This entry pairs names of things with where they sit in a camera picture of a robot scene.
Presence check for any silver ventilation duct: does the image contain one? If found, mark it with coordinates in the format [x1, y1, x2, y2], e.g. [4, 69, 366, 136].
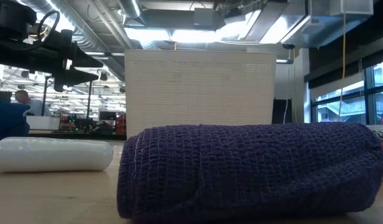
[20, 0, 143, 82]

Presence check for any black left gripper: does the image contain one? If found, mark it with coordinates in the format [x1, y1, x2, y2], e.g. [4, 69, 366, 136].
[0, 29, 104, 93]

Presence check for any black metal stand frame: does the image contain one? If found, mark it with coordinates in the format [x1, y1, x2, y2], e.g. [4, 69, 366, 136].
[41, 76, 93, 119]

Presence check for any purple elastic bandage roll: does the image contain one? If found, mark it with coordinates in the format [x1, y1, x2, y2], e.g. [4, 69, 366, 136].
[116, 121, 383, 223]

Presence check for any blue folded cloth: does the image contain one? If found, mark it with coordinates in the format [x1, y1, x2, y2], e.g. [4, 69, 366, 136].
[0, 98, 32, 147]

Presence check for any white patterned soft package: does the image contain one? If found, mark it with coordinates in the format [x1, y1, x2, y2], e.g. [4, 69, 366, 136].
[367, 124, 383, 141]

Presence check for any white background desk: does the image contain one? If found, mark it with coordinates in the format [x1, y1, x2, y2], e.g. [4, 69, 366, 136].
[25, 115, 62, 131]

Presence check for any black equipment rack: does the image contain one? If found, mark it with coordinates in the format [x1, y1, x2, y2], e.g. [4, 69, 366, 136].
[272, 98, 293, 125]

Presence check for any white perforated plastic basket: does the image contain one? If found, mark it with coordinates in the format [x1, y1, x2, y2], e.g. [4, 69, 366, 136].
[124, 49, 277, 139]

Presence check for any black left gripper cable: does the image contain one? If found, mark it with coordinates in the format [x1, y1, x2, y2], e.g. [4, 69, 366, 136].
[37, 11, 61, 41]

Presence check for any person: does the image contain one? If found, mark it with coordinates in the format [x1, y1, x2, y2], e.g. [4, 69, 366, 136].
[14, 90, 53, 117]

